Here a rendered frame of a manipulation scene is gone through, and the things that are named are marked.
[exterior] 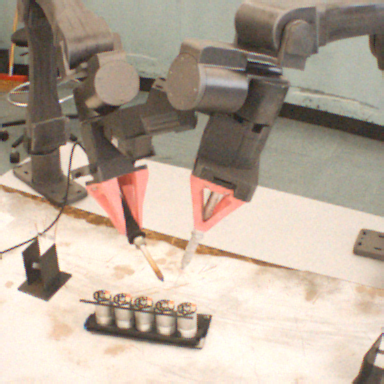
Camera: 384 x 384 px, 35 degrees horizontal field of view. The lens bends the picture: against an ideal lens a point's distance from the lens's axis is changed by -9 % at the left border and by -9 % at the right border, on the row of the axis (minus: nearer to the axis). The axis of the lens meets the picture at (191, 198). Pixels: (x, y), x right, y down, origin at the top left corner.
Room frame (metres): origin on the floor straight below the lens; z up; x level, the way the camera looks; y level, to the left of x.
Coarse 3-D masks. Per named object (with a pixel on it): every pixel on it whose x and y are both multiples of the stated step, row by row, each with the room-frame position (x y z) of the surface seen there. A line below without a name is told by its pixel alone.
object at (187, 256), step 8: (216, 192) 0.64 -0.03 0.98; (208, 200) 0.64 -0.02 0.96; (216, 200) 0.64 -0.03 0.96; (208, 208) 0.64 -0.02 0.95; (208, 216) 0.64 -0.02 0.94; (192, 232) 0.64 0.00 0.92; (200, 232) 0.64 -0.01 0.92; (192, 240) 0.64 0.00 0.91; (192, 248) 0.64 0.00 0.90; (184, 256) 0.64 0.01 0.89; (192, 256) 0.64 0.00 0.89
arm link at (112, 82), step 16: (112, 32) 0.84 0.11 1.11; (64, 48) 0.80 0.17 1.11; (64, 64) 0.79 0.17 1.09; (96, 64) 0.73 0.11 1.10; (112, 64) 0.73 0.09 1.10; (128, 64) 0.74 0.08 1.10; (64, 80) 0.80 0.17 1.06; (96, 80) 0.71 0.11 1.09; (112, 80) 0.72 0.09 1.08; (128, 80) 0.72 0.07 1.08; (96, 96) 0.71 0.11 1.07; (112, 96) 0.71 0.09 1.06; (128, 96) 0.71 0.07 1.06
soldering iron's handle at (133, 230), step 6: (126, 210) 0.74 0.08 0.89; (126, 216) 0.73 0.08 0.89; (132, 216) 0.73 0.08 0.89; (126, 222) 0.72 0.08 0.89; (132, 222) 0.72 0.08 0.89; (126, 228) 0.71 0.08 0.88; (132, 228) 0.71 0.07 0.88; (138, 228) 0.71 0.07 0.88; (126, 234) 0.71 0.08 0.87; (132, 234) 0.70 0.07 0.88; (138, 234) 0.70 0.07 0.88; (144, 234) 0.71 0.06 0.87; (132, 240) 0.70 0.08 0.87
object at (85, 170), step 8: (88, 120) 0.76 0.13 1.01; (96, 120) 0.76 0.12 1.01; (152, 152) 0.76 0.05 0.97; (104, 160) 0.72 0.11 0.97; (112, 160) 0.73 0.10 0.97; (136, 160) 0.80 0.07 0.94; (80, 168) 0.72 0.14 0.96; (88, 168) 0.71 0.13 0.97; (72, 176) 0.75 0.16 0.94; (80, 176) 0.75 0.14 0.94
